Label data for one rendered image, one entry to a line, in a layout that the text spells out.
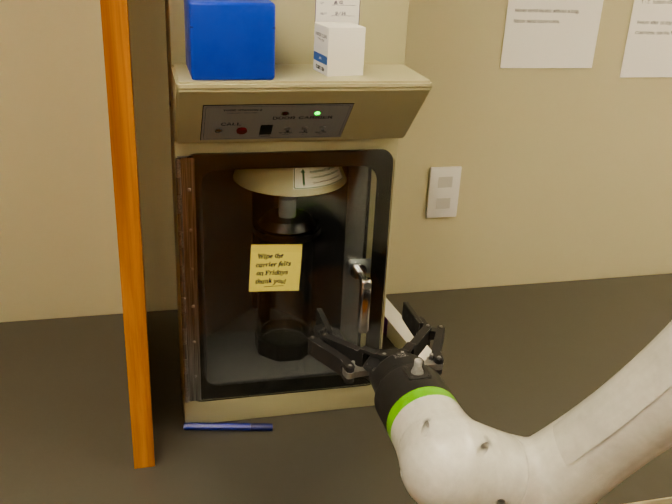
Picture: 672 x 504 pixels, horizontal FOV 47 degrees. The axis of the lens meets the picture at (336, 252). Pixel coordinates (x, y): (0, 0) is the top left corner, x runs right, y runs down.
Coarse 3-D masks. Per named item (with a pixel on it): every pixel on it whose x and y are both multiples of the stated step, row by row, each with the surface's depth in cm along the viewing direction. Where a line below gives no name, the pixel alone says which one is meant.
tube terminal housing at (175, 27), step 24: (168, 0) 98; (288, 0) 102; (312, 0) 102; (384, 0) 105; (408, 0) 106; (168, 24) 102; (288, 24) 103; (312, 24) 104; (360, 24) 105; (384, 24) 106; (168, 48) 106; (288, 48) 104; (312, 48) 105; (384, 48) 107; (168, 72) 110; (192, 144) 106; (216, 144) 107; (240, 144) 108; (264, 144) 109; (288, 144) 110; (312, 144) 110; (336, 144) 111; (360, 144) 112; (384, 144) 113; (384, 312) 125; (192, 408) 123; (216, 408) 124; (240, 408) 125; (264, 408) 127; (288, 408) 128; (312, 408) 129; (336, 408) 130
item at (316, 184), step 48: (240, 192) 110; (288, 192) 111; (336, 192) 113; (384, 192) 115; (240, 240) 112; (288, 240) 114; (336, 240) 116; (384, 240) 118; (240, 288) 116; (336, 288) 119; (384, 288) 121; (240, 336) 119; (288, 336) 121; (336, 336) 123; (240, 384) 122; (288, 384) 124; (336, 384) 127
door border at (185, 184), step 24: (192, 168) 106; (192, 192) 108; (192, 216) 109; (192, 240) 111; (192, 264) 112; (192, 288) 114; (192, 312) 115; (192, 336) 117; (192, 360) 118; (192, 384) 120
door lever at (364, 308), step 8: (360, 264) 118; (352, 272) 119; (360, 272) 117; (360, 280) 115; (368, 280) 115; (360, 288) 115; (368, 288) 115; (360, 296) 116; (368, 296) 115; (360, 304) 116; (368, 304) 116; (360, 312) 116; (368, 312) 117; (360, 320) 117; (368, 320) 117; (360, 328) 117; (368, 328) 118
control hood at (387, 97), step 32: (288, 64) 105; (384, 64) 108; (192, 96) 93; (224, 96) 94; (256, 96) 95; (288, 96) 96; (320, 96) 97; (352, 96) 98; (384, 96) 99; (416, 96) 100; (192, 128) 100; (352, 128) 106; (384, 128) 107
